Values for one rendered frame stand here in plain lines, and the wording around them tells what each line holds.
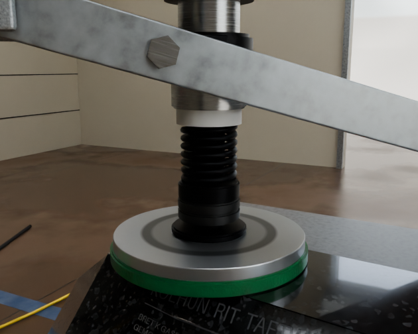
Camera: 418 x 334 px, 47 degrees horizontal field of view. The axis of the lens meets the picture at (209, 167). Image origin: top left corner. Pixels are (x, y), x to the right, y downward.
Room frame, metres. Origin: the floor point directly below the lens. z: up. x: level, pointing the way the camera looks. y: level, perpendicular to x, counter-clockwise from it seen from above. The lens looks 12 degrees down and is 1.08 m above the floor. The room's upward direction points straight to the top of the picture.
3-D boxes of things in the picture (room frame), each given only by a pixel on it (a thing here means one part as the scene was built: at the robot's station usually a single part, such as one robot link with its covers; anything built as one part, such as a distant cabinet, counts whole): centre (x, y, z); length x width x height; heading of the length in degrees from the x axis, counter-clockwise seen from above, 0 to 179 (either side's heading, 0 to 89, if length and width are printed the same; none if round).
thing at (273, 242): (0.51, 0.00, 0.89); 0.21 x 0.21 x 0.01
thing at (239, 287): (0.51, 0.00, 0.89); 0.22 x 0.22 x 0.04
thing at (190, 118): (0.51, 0.00, 1.04); 0.07 x 0.07 x 0.04
